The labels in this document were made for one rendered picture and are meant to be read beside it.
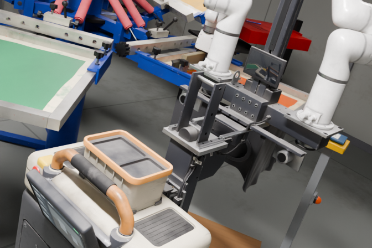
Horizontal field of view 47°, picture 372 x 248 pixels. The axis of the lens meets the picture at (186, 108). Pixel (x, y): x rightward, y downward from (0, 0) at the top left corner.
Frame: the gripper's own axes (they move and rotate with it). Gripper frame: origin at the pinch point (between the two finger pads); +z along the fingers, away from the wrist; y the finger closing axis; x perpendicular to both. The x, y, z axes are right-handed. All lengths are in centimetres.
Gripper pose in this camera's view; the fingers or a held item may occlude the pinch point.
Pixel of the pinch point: (201, 59)
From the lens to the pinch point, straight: 226.3
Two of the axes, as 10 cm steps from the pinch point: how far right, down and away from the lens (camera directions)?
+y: 8.2, 4.0, -4.0
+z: -2.6, 8.9, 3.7
